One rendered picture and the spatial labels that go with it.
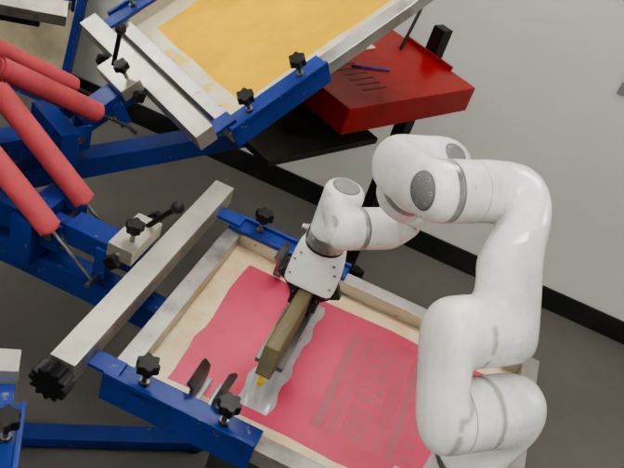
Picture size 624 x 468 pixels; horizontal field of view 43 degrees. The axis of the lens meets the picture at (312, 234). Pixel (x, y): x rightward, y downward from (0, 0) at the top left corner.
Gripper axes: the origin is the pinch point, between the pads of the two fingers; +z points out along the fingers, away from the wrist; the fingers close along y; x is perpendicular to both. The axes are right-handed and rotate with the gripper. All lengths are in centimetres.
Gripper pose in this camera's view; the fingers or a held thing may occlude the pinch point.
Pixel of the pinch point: (303, 302)
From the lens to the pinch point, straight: 157.2
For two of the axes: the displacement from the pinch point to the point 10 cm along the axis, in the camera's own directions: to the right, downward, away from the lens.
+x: 3.2, -4.9, 8.1
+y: 9.1, 4.1, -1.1
